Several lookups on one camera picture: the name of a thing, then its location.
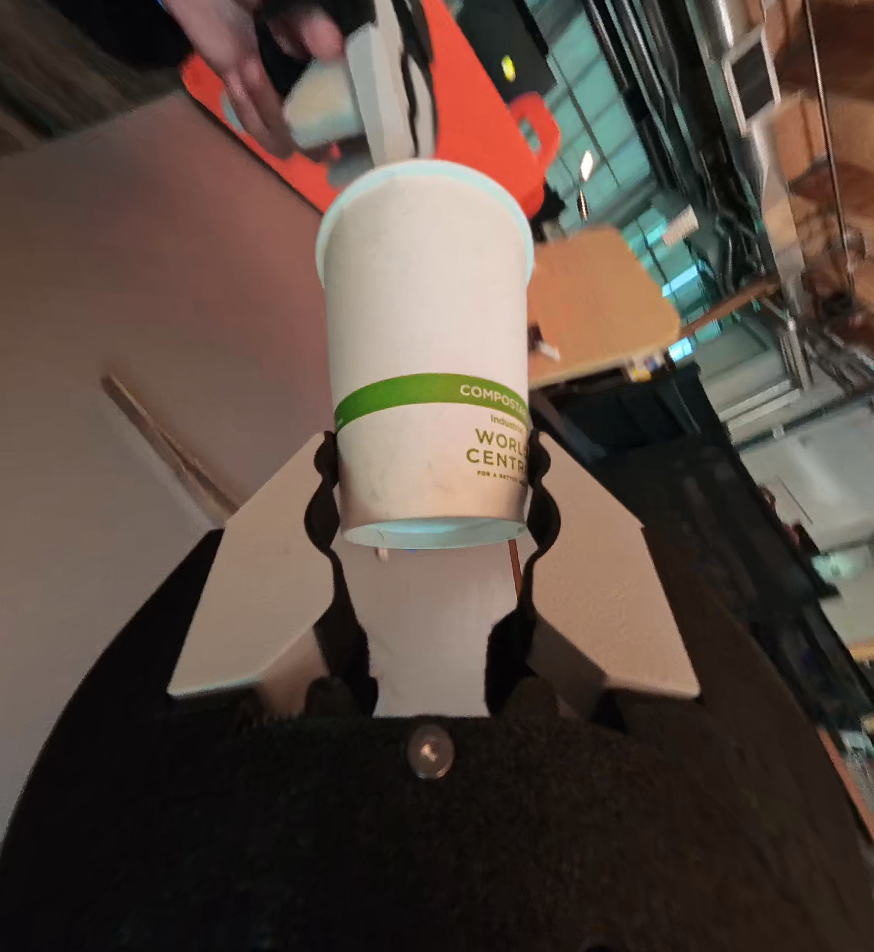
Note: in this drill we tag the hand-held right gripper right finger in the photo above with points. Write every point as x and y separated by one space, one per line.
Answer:
608 595

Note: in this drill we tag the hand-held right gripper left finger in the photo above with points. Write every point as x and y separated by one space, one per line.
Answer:
258 595

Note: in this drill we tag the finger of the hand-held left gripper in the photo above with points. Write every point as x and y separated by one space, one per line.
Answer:
420 74
381 97

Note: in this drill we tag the white paper cup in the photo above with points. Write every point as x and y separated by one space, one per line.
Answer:
422 335

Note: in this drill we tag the person's left hand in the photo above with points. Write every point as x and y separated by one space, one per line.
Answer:
236 67

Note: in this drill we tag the orange felt storage bin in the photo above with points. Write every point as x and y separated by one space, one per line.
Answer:
474 111

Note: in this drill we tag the wooden book stand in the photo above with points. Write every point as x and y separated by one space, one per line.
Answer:
600 305

